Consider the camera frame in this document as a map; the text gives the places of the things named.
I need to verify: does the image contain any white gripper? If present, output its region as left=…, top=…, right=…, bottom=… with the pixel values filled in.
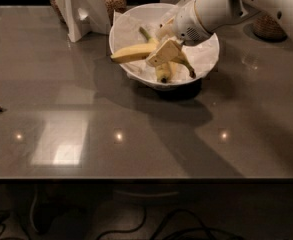
left=146, top=0, right=212, bottom=67

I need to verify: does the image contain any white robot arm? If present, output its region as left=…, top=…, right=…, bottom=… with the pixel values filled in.
left=157, top=0, right=293, bottom=44

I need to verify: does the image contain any white bowl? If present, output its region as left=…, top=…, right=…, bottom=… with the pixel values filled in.
left=109, top=3, right=220, bottom=90

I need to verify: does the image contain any lower yellow banana pair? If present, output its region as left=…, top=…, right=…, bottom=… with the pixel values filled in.
left=139, top=27, right=177, bottom=83

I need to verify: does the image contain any white paper bowl liner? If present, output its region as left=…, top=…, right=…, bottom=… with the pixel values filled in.
left=109, top=3, right=219, bottom=90

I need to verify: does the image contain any white paper bag left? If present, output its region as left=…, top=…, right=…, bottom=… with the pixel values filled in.
left=55, top=0, right=111, bottom=42

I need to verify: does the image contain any black floor cable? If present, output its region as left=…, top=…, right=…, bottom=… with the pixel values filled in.
left=95, top=206, right=245, bottom=240

